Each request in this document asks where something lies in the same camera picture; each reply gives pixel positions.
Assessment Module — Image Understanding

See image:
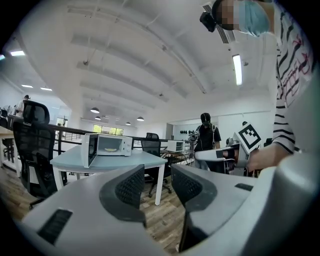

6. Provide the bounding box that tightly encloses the blue face mask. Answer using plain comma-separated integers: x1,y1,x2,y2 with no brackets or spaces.
238,0,271,38

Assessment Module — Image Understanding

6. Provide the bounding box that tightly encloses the black mesh office chair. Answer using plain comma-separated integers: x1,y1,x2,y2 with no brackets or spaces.
12,99,69,211
140,132,173,199

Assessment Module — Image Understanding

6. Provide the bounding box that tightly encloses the white toaster oven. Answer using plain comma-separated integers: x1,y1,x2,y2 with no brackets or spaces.
166,139,186,153

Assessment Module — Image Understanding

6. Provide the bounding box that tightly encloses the black head camera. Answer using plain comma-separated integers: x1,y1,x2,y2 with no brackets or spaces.
199,11,218,33

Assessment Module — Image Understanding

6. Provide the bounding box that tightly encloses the white table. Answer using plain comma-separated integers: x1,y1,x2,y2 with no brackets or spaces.
49,144,168,206

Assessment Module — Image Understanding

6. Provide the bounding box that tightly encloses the wooden desk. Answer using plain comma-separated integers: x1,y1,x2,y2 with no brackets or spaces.
0,125,20,178

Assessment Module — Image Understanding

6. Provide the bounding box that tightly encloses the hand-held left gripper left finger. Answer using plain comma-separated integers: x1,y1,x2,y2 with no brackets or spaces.
21,163,171,256

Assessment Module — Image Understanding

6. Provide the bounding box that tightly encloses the window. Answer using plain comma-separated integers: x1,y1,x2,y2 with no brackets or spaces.
92,124,125,136

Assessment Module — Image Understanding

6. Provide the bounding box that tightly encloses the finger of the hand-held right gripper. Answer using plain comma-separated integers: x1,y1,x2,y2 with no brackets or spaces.
194,147,237,163

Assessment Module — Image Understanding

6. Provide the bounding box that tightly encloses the white microwave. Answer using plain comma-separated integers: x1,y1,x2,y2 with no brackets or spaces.
81,132,134,169

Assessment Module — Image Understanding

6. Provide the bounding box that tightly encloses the brown wooden table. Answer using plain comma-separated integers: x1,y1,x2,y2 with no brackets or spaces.
159,149,195,167

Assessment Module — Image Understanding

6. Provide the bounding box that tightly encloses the person's striped shirt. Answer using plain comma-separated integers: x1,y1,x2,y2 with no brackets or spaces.
271,2,315,155

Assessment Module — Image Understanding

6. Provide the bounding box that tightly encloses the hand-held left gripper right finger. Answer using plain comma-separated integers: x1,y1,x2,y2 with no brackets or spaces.
171,163,259,254

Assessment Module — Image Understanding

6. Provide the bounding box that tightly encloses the black railing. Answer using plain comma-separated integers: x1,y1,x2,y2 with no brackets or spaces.
7,114,193,157

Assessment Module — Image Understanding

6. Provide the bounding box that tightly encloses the person's right forearm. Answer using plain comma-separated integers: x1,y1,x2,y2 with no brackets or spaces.
248,143,294,174

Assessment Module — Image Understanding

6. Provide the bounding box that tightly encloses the long ceiling light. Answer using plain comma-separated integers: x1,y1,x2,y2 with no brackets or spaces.
232,54,244,86

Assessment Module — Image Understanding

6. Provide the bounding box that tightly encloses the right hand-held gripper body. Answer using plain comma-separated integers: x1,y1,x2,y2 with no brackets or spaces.
223,121,262,176

